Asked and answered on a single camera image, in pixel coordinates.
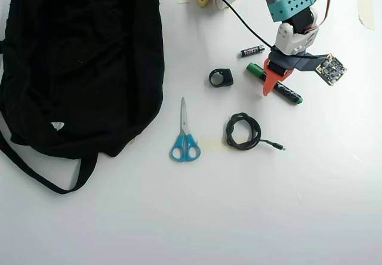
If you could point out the green and black marker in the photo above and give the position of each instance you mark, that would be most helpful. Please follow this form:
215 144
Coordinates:
291 94

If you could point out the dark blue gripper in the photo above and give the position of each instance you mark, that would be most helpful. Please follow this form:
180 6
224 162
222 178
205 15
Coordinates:
276 68

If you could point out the black fabric bag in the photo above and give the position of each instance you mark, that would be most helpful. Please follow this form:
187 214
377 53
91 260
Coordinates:
74 68

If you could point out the black AA battery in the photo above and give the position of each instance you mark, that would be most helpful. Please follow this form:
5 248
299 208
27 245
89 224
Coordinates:
252 51

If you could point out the bare camera circuit board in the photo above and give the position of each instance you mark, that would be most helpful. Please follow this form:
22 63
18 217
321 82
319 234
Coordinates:
331 69

